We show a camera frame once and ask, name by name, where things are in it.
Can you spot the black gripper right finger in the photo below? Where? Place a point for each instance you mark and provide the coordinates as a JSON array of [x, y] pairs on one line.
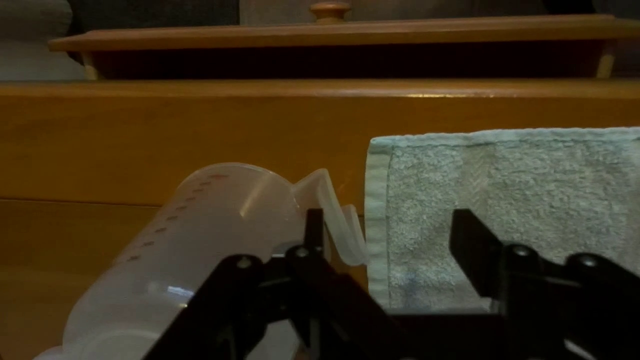
[[567, 307]]

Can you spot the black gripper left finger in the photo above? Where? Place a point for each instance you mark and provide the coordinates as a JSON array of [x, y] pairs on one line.
[[267, 307]]

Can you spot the translucent plastic measuring jug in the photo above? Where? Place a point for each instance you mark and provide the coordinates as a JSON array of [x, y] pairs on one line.
[[201, 247]]

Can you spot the wooden shelf furniture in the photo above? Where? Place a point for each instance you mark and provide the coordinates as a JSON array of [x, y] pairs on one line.
[[332, 37]]

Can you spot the wooden dresser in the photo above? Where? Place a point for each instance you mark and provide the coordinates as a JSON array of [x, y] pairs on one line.
[[166, 140]]

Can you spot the pale folded towel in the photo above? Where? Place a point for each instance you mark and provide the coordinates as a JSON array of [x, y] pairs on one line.
[[501, 186]]

